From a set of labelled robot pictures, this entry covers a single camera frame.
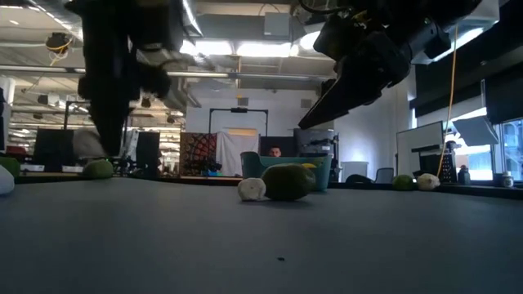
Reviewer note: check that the person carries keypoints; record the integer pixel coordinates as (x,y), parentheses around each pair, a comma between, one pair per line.
(274,152)

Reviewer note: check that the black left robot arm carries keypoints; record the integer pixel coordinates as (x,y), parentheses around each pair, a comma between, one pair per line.
(122,20)

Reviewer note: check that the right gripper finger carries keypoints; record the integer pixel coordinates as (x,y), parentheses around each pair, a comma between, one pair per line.
(327,110)

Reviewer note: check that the white hanging cloth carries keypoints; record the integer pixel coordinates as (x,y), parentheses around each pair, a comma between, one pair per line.
(86,145)
(229,155)

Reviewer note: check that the window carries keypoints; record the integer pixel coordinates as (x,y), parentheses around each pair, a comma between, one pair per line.
(510,151)

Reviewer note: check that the black rounded object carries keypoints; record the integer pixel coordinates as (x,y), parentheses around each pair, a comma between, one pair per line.
(359,179)

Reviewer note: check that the teal green plastic basket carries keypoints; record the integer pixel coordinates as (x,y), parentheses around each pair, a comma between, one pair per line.
(249,167)

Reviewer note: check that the grey office chair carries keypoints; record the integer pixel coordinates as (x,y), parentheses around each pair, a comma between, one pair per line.
(385,175)

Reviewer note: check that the grey ceiling pipe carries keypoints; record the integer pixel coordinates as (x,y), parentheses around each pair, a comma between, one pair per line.
(41,68)

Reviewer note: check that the dark bottle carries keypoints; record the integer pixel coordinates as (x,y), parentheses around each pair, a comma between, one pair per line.
(464,176)

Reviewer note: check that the white jar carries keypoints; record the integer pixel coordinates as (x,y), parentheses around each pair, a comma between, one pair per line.
(507,180)

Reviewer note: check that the white board panel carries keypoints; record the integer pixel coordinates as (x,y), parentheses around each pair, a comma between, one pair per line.
(417,139)

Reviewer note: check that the black table frame rail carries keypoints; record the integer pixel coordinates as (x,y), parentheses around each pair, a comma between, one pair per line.
(470,192)

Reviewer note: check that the yellow lemon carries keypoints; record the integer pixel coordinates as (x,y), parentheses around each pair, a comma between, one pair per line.
(309,166)

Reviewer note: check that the white garlic bulb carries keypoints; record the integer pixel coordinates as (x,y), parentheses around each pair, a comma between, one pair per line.
(250,190)
(5,181)
(428,182)

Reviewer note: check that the grey light panel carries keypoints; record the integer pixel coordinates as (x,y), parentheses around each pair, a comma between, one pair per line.
(476,130)

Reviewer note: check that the white bin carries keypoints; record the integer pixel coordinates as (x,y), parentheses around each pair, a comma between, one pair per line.
(354,167)

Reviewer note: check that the ceiling light panel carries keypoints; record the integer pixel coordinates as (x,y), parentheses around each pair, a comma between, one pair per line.
(245,49)

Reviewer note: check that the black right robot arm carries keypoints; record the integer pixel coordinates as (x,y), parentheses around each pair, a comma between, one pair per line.
(429,10)

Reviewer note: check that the black monitor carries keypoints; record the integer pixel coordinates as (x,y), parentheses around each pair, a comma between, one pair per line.
(53,149)
(288,143)
(148,153)

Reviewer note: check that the patterned red tapestry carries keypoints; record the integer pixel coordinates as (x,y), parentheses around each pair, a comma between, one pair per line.
(196,153)

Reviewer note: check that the green lime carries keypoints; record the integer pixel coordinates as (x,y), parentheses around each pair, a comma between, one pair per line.
(10,163)
(403,183)
(288,183)
(98,169)

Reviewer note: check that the silver spiral air duct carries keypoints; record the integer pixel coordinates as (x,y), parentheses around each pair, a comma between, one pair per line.
(49,8)

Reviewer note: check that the dark grey equipment box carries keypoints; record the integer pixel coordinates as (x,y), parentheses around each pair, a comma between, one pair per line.
(314,143)

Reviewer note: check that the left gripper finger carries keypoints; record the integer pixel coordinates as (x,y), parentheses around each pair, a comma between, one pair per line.
(110,130)

